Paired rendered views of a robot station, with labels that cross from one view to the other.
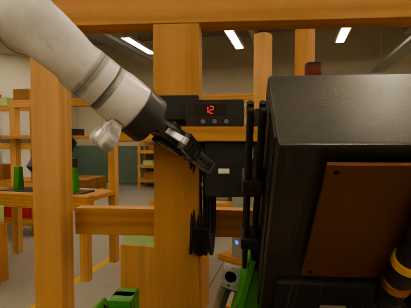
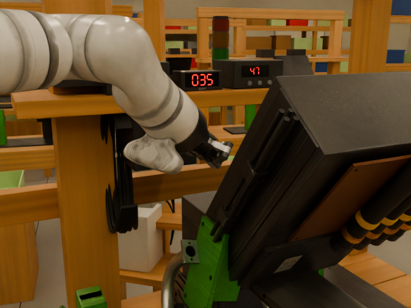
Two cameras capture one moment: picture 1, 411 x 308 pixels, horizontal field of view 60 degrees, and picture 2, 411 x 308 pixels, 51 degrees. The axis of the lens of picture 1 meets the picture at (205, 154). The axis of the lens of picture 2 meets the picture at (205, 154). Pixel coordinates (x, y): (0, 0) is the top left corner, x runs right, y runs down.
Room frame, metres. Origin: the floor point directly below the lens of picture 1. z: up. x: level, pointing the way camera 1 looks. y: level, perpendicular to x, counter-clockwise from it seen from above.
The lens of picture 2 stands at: (-0.02, 0.36, 1.65)
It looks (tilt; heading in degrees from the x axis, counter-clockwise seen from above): 14 degrees down; 330
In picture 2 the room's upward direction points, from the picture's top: straight up
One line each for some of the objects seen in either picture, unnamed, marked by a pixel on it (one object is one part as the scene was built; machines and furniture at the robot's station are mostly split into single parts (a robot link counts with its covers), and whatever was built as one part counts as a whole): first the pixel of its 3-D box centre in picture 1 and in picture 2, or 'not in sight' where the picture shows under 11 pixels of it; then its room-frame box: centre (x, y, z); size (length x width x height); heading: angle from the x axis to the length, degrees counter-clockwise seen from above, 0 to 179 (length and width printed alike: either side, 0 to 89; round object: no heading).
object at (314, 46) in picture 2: not in sight; (303, 73); (6.63, -5.75, 1.12); 3.22 x 0.55 x 2.23; 76
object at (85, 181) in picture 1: (83, 185); not in sight; (9.58, 3.30, 0.22); 1.20 x 0.81 x 0.44; 169
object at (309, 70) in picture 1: (312, 70); (220, 24); (1.08, -0.32, 1.71); 0.05 x 0.05 x 0.04
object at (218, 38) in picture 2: not in sight; (220, 40); (1.08, -0.32, 1.67); 0.05 x 0.05 x 0.05
